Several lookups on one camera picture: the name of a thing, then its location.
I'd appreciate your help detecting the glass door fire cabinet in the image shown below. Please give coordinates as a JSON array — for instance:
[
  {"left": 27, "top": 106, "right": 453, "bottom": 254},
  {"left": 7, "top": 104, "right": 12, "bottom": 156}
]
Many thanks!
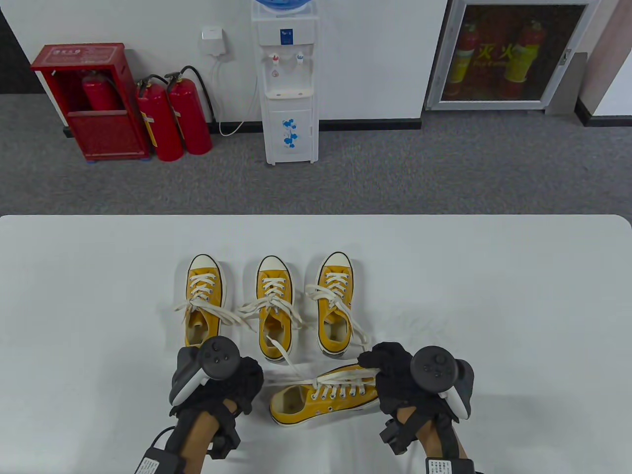
[{"left": 425, "top": 0, "right": 600, "bottom": 112}]

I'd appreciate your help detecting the person's left hand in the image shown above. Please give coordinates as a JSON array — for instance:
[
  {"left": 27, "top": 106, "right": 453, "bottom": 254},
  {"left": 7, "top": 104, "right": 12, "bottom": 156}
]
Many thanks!
[{"left": 169, "top": 356, "right": 265, "bottom": 418}]

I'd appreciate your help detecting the black labelled box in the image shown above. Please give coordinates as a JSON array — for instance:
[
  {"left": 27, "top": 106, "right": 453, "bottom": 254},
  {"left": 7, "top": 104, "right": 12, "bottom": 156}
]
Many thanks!
[
  {"left": 425, "top": 458, "right": 477, "bottom": 474},
  {"left": 135, "top": 446, "right": 187, "bottom": 474}
]

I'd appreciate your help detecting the person's right hand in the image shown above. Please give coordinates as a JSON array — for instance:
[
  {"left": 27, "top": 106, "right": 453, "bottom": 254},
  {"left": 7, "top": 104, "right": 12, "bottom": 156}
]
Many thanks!
[{"left": 358, "top": 342, "right": 460, "bottom": 428}]

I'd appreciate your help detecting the grey tracking controller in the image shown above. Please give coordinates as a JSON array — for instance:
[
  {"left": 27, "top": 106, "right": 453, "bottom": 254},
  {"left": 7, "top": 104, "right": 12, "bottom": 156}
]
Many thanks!
[
  {"left": 169, "top": 336, "right": 241, "bottom": 405},
  {"left": 410, "top": 346, "right": 475, "bottom": 419}
]

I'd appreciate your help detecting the white power cable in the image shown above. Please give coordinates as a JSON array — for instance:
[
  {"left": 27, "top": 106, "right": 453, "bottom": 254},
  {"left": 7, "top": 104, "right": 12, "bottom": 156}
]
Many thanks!
[{"left": 210, "top": 57, "right": 260, "bottom": 137}]

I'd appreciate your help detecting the red fire extinguisher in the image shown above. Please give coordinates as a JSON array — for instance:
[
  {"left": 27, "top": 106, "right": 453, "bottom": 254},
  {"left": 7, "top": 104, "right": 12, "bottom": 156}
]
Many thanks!
[
  {"left": 165, "top": 66, "right": 216, "bottom": 155},
  {"left": 136, "top": 75, "right": 184, "bottom": 162},
  {"left": 81, "top": 71, "right": 121, "bottom": 112}
]

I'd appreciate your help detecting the white water dispenser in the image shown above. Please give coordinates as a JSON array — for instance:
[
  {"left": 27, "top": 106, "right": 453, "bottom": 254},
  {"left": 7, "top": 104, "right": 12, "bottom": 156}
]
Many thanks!
[{"left": 251, "top": 5, "right": 319, "bottom": 166}]

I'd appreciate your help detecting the person's left forearm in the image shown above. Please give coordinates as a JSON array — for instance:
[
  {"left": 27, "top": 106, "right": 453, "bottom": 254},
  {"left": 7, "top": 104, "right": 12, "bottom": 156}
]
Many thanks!
[{"left": 170, "top": 400, "right": 237, "bottom": 474}]

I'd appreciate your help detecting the red fire extinguisher cabinet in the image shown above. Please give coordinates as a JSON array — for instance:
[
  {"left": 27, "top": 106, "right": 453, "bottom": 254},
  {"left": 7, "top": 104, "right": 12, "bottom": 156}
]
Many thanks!
[{"left": 30, "top": 43, "right": 151, "bottom": 162}]

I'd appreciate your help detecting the black cable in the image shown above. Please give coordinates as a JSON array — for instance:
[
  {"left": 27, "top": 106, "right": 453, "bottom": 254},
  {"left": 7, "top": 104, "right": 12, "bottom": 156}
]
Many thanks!
[{"left": 150, "top": 426, "right": 176, "bottom": 450}]

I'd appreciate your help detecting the white wall box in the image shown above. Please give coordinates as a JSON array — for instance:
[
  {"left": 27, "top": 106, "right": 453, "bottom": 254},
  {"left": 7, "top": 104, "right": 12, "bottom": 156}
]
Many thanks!
[{"left": 199, "top": 26, "right": 232, "bottom": 61}]

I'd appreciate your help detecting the white shoe lace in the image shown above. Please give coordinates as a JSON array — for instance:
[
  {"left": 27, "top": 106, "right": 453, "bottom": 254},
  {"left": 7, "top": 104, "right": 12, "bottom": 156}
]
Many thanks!
[
  {"left": 237, "top": 279, "right": 304, "bottom": 331},
  {"left": 266, "top": 333, "right": 383, "bottom": 401},
  {"left": 173, "top": 274, "right": 247, "bottom": 329}
]

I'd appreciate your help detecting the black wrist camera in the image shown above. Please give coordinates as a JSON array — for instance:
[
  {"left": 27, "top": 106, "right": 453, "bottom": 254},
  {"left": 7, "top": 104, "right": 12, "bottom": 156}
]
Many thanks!
[
  {"left": 207, "top": 420, "right": 242, "bottom": 460},
  {"left": 379, "top": 417, "right": 420, "bottom": 456}
]

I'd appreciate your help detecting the person's right forearm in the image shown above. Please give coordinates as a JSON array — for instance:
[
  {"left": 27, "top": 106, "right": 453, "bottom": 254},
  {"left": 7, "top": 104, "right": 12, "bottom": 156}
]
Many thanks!
[{"left": 395, "top": 407, "right": 470, "bottom": 474}]

